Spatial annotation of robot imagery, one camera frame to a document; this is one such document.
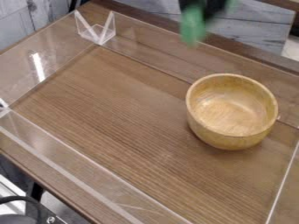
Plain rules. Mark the green rectangular block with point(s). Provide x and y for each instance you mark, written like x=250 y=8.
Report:
x=193 y=25

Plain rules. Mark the brown wooden bowl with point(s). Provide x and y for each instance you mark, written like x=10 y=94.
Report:
x=232 y=111

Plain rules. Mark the black table leg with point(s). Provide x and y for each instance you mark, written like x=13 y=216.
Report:
x=35 y=192

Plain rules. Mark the black metal base bracket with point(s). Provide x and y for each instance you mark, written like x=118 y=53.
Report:
x=47 y=217

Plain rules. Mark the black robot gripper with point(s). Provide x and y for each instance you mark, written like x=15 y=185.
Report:
x=209 y=8

